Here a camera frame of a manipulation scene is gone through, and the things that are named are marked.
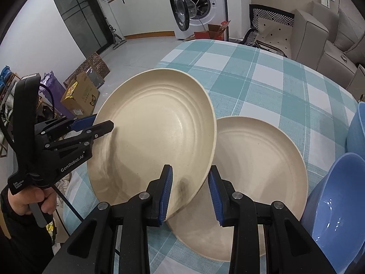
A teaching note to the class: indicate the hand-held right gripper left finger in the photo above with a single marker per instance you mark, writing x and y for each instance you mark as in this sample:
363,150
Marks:
166,194

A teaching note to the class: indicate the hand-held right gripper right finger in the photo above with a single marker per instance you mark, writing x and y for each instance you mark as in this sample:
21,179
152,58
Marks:
216,198

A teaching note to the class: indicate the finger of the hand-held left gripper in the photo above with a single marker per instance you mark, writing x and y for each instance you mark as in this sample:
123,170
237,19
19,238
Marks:
99,128
82,122

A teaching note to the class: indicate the cream plate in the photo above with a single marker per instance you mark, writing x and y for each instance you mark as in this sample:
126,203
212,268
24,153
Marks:
159,125
256,162

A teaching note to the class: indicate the large blue bowl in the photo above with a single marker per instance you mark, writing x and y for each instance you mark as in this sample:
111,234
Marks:
336,199

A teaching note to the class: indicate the light blue bowl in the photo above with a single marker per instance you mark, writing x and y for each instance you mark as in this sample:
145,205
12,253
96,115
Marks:
358,131

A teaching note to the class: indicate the person's left forearm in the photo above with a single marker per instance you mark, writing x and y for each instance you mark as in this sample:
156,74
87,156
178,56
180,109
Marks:
20,242

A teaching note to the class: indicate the person's left hand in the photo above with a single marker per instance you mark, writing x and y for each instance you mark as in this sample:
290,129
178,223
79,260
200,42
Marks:
21,202

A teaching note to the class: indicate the brown cardboard box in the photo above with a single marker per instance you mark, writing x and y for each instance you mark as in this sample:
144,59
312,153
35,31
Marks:
81,95

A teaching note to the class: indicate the purple bag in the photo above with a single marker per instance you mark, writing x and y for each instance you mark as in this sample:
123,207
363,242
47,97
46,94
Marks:
57,91

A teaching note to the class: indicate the grey foil bag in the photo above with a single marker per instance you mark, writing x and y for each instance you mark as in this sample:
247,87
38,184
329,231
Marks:
95,77

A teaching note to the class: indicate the patterned flat boards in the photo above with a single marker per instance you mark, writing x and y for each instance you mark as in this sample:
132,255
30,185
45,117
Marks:
95,62

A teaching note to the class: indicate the upright vacuum cleaner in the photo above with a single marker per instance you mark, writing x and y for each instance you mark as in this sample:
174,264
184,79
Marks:
118,40

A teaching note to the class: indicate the dark glass door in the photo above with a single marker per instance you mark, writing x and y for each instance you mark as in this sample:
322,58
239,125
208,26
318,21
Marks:
77,11

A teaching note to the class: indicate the white kitchen counter cabinets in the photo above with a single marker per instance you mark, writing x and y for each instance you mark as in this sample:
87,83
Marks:
142,11

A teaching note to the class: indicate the teal checkered tablecloth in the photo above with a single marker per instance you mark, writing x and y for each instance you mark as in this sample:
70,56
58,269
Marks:
256,77

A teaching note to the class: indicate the red cardboard box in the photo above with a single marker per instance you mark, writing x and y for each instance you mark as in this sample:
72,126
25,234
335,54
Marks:
214,31

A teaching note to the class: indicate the beige diamond print cushion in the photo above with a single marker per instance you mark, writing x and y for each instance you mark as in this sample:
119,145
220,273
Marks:
275,35

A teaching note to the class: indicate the grey sofa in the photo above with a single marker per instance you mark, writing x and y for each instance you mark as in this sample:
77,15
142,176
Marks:
310,34

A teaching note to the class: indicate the black patterned chair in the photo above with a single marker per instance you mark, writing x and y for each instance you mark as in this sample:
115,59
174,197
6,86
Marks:
268,12

